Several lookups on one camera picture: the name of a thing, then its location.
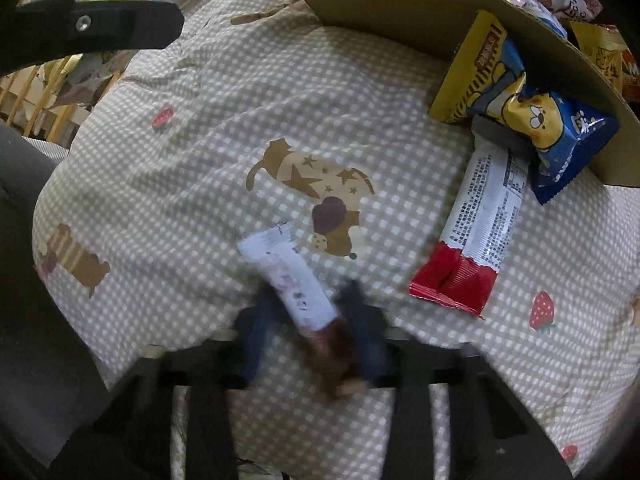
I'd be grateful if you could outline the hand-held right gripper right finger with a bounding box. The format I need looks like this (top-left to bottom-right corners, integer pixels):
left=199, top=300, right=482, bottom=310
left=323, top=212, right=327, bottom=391
left=335, top=280, right=576, bottom=480

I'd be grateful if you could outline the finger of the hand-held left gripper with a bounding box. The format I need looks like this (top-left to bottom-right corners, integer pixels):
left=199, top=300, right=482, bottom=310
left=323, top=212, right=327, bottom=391
left=0, top=0, right=186, bottom=78

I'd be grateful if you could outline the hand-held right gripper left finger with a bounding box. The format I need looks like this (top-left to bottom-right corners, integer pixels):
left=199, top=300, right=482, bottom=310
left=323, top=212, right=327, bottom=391
left=47, top=290, right=286, bottom=480

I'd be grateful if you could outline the white brown snack bar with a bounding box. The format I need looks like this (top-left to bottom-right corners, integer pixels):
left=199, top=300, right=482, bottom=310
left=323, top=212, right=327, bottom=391
left=236, top=222, right=368, bottom=401

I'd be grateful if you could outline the brown cardboard box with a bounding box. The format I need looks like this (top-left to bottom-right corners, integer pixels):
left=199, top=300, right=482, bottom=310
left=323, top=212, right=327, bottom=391
left=272, top=0, right=640, bottom=188

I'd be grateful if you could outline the orange yellow snack bag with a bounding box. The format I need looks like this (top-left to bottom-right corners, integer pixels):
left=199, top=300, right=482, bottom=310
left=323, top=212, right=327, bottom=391
left=570, top=22, right=640, bottom=106

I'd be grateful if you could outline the beige checked printed blanket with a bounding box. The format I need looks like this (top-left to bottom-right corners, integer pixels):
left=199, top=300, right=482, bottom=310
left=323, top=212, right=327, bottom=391
left=30, top=0, right=640, bottom=480

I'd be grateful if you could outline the white red wafer bar packet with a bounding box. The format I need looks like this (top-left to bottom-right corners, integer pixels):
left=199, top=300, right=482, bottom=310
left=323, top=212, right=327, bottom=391
left=409, top=114, right=533, bottom=318

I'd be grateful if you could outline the grey upholstered seat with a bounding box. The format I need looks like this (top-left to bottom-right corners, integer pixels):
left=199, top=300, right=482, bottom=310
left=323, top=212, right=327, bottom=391
left=0, top=125, right=111, bottom=461

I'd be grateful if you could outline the yellow blue dog snack packet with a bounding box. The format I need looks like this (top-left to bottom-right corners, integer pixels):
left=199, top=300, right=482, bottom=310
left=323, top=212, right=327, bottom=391
left=429, top=10, right=621, bottom=206

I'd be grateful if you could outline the blue white snack packet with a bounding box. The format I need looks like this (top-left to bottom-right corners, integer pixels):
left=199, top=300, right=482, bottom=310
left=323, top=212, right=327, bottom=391
left=520, top=0, right=568, bottom=38

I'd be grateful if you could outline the wooden slatted rail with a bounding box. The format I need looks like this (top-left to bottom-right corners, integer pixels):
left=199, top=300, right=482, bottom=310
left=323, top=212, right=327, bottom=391
left=0, top=55, right=123, bottom=141

